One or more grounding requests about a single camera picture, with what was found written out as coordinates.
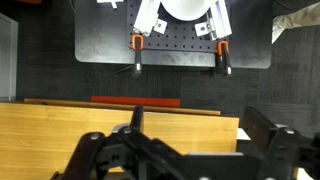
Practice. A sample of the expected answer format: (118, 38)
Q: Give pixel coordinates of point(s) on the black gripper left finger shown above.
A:
(100, 156)

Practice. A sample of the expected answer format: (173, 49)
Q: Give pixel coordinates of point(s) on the aluminium extrusion profile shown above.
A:
(222, 18)
(145, 18)

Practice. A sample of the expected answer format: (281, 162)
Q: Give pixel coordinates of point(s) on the narrow wooden shelf board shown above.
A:
(66, 103)

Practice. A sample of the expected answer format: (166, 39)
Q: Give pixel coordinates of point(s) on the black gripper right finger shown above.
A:
(283, 150)

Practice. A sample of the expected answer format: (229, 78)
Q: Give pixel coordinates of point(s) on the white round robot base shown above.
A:
(186, 8)

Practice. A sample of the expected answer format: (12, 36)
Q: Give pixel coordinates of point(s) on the white cabinet panel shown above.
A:
(7, 56)

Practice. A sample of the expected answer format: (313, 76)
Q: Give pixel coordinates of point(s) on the black round-cornered base table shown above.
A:
(100, 33)

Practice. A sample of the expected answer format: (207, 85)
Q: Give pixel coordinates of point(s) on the silver angle bracket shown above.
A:
(160, 26)
(203, 28)

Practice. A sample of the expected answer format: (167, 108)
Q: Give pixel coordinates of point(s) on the orange black bar clamp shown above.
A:
(137, 56)
(224, 58)

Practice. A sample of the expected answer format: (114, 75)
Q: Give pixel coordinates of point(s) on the crumpled beige cloth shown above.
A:
(293, 21)

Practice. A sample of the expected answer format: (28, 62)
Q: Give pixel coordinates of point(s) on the red strip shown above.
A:
(136, 101)

